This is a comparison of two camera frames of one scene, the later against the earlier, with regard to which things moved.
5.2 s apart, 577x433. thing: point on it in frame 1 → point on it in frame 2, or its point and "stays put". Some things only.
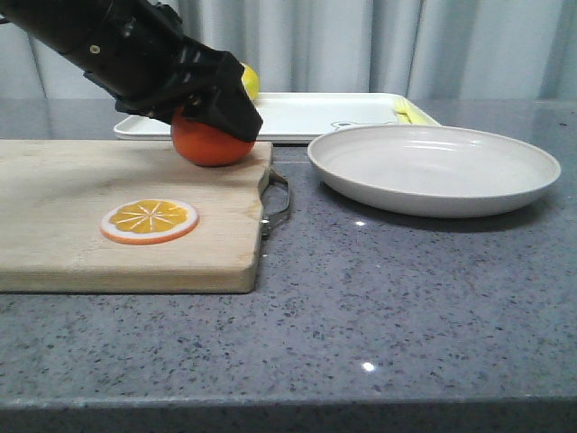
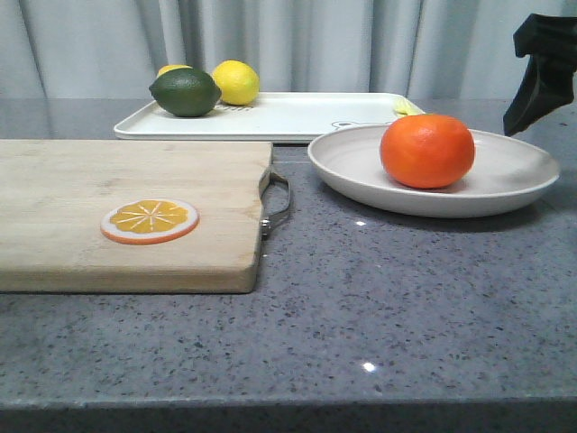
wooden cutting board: [127, 216] stays put
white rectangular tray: [295, 117] stays put
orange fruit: [202, 146] → [427, 152]
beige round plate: [430, 171] stays put
